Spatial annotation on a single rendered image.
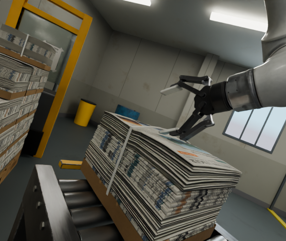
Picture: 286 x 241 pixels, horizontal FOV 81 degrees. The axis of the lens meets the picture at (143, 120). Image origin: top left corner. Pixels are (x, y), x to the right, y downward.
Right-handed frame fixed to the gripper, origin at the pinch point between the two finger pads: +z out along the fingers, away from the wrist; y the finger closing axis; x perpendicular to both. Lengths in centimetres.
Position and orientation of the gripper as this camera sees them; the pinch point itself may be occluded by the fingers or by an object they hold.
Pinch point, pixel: (164, 111)
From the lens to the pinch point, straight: 55.3
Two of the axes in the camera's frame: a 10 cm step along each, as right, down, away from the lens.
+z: -7.0, 1.6, 6.9
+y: -0.6, 9.6, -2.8
